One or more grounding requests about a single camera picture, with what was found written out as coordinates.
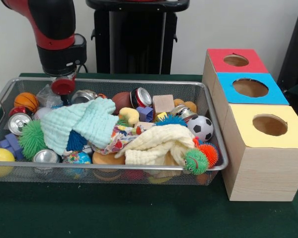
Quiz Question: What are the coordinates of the shallow clear mesh bin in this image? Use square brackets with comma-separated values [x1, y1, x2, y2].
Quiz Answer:
[0, 77, 229, 186]

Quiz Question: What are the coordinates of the clear blue plastic packet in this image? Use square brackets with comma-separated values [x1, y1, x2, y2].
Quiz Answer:
[36, 84, 65, 109]

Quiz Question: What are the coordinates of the yellow smiley ball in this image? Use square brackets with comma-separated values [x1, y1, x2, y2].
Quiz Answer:
[0, 148, 15, 178]

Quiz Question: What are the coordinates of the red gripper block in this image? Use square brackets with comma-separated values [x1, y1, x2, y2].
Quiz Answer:
[51, 73, 78, 106]

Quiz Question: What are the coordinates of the colourful polka dot cloth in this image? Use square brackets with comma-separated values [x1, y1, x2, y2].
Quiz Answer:
[90, 123, 149, 155]

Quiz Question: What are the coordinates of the large blue spiky ball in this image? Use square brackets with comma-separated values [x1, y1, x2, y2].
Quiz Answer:
[153, 114, 189, 127]

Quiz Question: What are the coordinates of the black chair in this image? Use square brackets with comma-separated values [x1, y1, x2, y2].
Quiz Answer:
[277, 3, 298, 94]

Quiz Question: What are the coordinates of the plain wooden cube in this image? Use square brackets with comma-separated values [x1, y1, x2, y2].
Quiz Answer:
[134, 120, 156, 130]

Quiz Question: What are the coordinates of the blue globe ball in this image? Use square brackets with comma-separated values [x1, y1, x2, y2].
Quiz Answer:
[62, 151, 92, 165]

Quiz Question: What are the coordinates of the cream waffle cloth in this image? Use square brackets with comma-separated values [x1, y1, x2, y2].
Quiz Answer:
[114, 123, 197, 166]

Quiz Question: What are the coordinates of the small soccer ball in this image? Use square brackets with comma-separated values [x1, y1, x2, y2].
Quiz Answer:
[187, 115, 214, 143]

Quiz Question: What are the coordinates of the mint green waffle cloth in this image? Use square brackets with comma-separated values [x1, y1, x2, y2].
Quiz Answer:
[40, 97, 120, 156]

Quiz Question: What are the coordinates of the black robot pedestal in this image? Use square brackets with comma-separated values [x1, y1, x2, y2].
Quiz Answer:
[85, 0, 191, 75]

